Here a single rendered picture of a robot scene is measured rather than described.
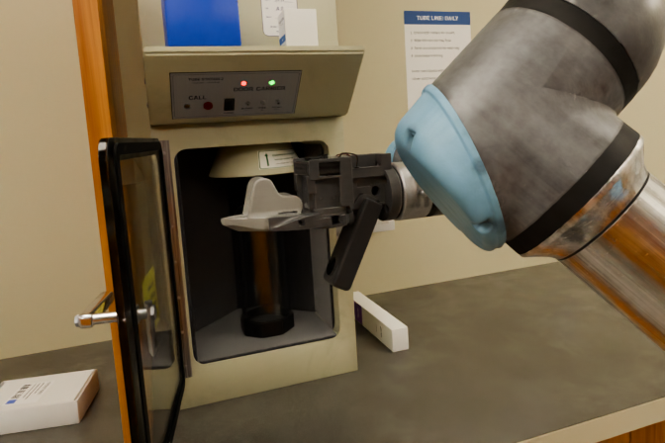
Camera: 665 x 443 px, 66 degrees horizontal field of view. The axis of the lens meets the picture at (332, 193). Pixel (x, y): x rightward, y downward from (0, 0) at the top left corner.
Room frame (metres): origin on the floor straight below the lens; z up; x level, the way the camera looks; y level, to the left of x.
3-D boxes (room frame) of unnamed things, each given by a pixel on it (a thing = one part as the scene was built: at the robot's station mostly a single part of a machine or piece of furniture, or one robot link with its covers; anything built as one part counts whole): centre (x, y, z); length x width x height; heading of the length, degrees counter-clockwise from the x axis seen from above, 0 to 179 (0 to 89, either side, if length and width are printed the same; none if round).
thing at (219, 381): (0.97, 0.17, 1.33); 0.32 x 0.25 x 0.77; 109
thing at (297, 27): (0.82, 0.04, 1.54); 0.05 x 0.05 x 0.06; 16
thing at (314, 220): (0.59, 0.04, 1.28); 0.09 x 0.05 x 0.02; 109
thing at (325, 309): (0.97, 0.16, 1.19); 0.26 x 0.24 x 0.35; 109
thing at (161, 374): (0.64, 0.24, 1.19); 0.30 x 0.01 x 0.40; 9
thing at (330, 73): (0.80, 0.11, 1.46); 0.32 x 0.11 x 0.10; 109
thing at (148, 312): (0.54, 0.21, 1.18); 0.02 x 0.02 x 0.06; 9
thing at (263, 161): (0.96, 0.14, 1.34); 0.18 x 0.18 x 0.05
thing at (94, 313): (0.56, 0.26, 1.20); 0.10 x 0.05 x 0.03; 9
